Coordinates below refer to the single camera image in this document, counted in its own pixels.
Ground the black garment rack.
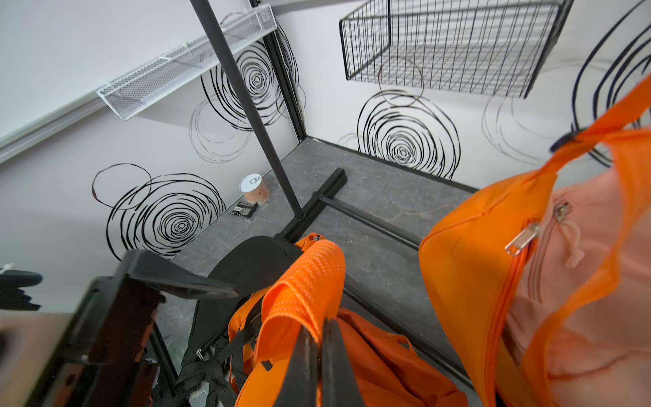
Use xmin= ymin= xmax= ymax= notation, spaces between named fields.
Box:
xmin=191 ymin=1 xmax=472 ymax=388

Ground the black wire basket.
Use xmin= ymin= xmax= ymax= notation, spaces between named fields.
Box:
xmin=338 ymin=0 xmax=573 ymax=98

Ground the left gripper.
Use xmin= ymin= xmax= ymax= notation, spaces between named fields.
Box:
xmin=25 ymin=250 xmax=237 ymax=406

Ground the orange sling bag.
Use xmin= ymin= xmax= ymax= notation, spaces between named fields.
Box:
xmin=419 ymin=80 xmax=650 ymax=406

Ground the pink sling bag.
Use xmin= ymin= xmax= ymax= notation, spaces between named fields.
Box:
xmin=504 ymin=171 xmax=650 ymax=406

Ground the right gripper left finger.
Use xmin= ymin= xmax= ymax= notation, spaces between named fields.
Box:
xmin=274 ymin=327 xmax=320 ymax=407

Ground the white mesh wall shelf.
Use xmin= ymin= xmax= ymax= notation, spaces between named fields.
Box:
xmin=97 ymin=4 xmax=277 ymax=120

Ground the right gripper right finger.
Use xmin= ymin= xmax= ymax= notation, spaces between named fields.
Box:
xmin=321 ymin=320 xmax=366 ymax=407

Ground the orange and black backpack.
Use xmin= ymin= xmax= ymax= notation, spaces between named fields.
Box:
xmin=149 ymin=237 xmax=303 ymax=406

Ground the small black card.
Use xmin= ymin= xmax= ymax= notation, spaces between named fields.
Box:
xmin=231 ymin=202 xmax=259 ymax=218

